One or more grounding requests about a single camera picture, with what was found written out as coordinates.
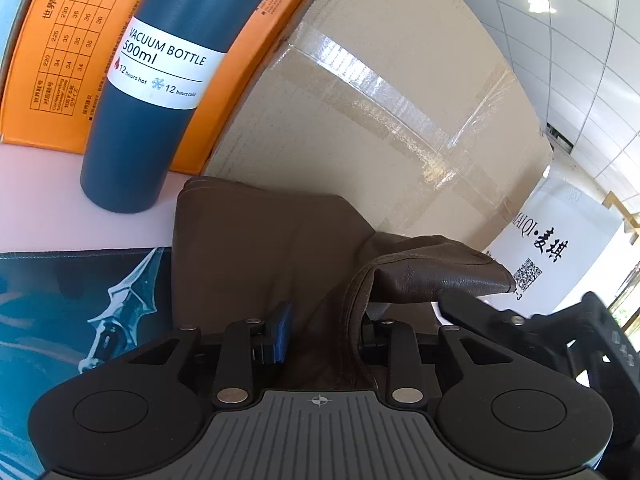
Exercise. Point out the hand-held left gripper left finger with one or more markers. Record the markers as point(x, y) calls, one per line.
point(278, 334)

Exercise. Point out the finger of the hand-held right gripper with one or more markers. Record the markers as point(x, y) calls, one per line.
point(480, 310)

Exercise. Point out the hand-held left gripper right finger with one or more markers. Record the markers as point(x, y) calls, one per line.
point(373, 336)

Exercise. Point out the brown pants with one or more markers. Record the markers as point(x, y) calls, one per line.
point(280, 255)

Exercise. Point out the white paper bag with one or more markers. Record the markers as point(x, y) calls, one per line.
point(555, 245)

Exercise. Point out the blue printed desk mat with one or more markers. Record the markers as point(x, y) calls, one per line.
point(65, 310)

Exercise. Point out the brown taped cardboard box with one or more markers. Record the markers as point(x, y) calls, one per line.
point(390, 110)

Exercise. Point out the dark blue vacuum bottle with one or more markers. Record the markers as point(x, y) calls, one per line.
point(150, 85)

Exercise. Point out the orange cardboard box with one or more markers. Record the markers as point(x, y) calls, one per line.
point(60, 60)

